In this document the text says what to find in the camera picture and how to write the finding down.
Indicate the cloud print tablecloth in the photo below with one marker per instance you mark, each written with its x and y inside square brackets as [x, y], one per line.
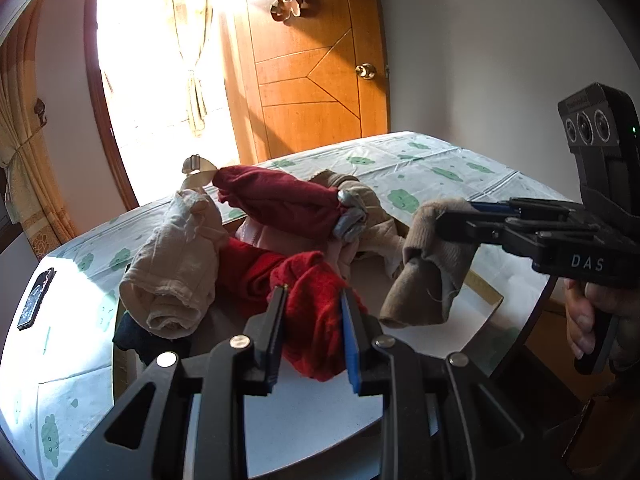
[450, 170]

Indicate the beige sock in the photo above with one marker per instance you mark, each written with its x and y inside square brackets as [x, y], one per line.
[425, 275]

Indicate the cream white underwear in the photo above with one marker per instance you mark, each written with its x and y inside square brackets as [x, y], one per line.
[170, 270]

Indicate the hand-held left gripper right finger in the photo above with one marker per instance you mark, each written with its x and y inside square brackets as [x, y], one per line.
[350, 347]

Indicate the wooden door frame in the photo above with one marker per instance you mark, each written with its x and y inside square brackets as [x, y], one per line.
[102, 110]

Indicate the wooden door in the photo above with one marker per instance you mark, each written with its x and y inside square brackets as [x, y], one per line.
[300, 100]

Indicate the bright red underwear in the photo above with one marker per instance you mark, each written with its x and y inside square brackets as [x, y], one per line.
[315, 310]

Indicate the person's right hand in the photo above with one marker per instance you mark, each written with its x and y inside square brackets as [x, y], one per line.
[577, 315]

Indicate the curtain tieback hook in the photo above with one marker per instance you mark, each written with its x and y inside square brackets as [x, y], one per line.
[40, 112]

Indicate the black smartphone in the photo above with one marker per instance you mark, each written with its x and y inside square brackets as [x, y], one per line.
[35, 300]

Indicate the yellow patterned curtain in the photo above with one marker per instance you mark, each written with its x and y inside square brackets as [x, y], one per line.
[30, 185]

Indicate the brass door knob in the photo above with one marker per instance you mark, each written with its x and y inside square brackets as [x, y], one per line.
[365, 71]

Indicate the white tray box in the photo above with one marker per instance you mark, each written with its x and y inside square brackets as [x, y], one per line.
[450, 345]

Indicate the pale pink underwear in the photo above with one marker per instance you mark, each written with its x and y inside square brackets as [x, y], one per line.
[255, 237]

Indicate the maroon underwear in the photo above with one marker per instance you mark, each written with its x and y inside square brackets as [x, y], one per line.
[280, 200]

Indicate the navy and green underwear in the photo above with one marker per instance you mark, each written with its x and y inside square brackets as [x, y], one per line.
[135, 340]

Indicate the sheer balcony curtain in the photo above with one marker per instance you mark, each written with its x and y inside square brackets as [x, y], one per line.
[192, 60]

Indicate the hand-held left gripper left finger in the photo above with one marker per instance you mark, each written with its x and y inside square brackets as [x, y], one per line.
[275, 340]

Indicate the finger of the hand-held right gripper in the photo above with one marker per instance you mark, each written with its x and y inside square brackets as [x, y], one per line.
[470, 230]
[530, 210]

